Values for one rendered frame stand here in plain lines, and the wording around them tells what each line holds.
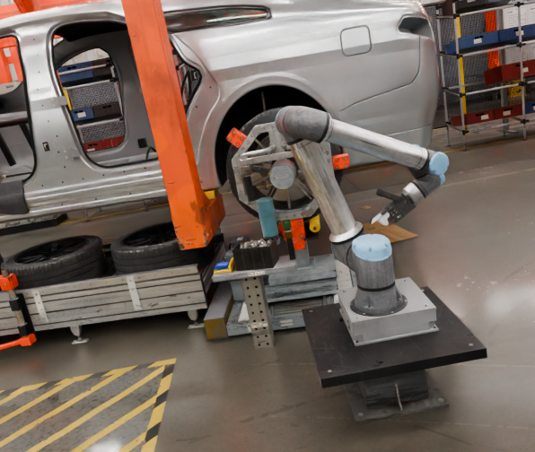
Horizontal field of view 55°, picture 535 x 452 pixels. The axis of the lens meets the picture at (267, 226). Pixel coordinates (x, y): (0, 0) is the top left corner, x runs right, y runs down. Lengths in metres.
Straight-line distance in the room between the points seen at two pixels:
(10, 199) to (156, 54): 1.58
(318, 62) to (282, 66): 0.21
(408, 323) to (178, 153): 1.48
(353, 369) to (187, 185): 1.41
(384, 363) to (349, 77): 1.84
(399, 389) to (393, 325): 0.28
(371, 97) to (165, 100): 1.23
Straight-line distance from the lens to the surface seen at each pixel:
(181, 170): 2.83
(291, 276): 3.07
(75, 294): 3.36
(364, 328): 2.06
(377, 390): 2.20
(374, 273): 2.04
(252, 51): 3.25
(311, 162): 2.05
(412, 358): 1.99
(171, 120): 2.81
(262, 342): 2.80
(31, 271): 3.56
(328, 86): 3.23
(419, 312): 2.09
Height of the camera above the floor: 1.33
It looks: 15 degrees down
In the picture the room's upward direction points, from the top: 11 degrees counter-clockwise
